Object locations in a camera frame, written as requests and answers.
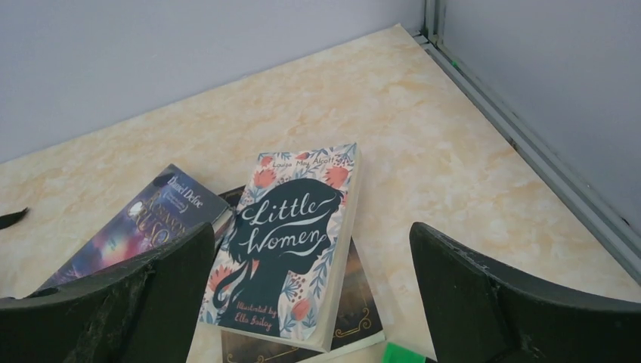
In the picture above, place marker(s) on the blue student backpack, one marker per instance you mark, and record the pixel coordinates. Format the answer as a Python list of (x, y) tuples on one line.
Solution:
[(10, 219)]

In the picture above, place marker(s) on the green cap black marker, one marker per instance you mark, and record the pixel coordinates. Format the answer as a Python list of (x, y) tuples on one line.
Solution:
[(399, 354)]

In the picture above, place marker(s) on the dark brown bottom book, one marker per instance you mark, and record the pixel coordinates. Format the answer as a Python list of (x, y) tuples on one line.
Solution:
[(358, 326)]

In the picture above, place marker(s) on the aluminium frame rail right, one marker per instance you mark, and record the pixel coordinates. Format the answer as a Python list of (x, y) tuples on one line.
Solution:
[(606, 225)]

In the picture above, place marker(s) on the Robinson Crusoe book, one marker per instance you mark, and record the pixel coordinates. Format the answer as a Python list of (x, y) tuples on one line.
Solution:
[(170, 205)]

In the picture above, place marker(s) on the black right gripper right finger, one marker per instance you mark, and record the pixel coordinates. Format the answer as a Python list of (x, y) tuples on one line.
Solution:
[(479, 309)]

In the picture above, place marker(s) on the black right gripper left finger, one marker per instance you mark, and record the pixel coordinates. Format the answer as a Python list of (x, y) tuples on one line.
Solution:
[(143, 309)]

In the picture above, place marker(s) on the Little Women book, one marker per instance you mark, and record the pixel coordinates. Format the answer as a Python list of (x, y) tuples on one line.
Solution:
[(279, 269)]

